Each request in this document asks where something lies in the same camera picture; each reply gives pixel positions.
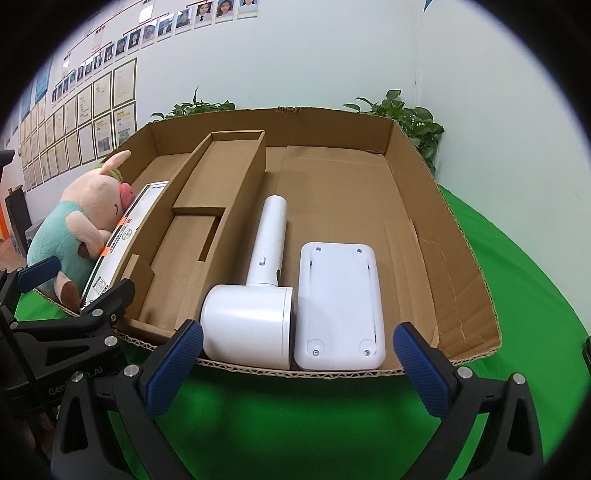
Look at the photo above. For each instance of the green tablecloth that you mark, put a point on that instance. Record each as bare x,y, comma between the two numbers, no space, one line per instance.
323,424

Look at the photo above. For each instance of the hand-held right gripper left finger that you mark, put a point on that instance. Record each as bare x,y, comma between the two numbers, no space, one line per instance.
175,369

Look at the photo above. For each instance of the pink pig plush toy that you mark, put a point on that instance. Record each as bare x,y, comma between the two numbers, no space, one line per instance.
87,207

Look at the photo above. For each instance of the brown cardboard box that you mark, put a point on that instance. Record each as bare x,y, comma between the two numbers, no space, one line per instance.
346,194

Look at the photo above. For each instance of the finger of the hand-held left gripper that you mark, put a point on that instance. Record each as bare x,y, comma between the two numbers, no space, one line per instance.
106,307
39,272

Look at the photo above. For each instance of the white hair dryer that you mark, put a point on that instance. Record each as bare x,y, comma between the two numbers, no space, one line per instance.
249,323

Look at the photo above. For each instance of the white green medicine box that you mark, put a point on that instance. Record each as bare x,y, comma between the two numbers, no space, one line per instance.
124,230

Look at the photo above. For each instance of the blue wall poster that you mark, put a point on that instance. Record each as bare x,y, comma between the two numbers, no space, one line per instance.
41,85

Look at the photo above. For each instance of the white rectangular device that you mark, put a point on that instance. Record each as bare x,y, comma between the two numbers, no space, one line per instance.
339,300

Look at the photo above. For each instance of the group of framed wall certificates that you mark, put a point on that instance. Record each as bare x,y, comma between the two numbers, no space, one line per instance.
83,124

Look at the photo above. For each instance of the green potted plant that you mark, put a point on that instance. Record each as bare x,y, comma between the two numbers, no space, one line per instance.
198,108
415,124

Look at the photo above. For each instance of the row of wall portrait photos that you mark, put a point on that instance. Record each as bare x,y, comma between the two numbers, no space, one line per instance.
152,30

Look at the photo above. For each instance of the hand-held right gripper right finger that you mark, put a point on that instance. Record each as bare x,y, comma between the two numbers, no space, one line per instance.
422,369

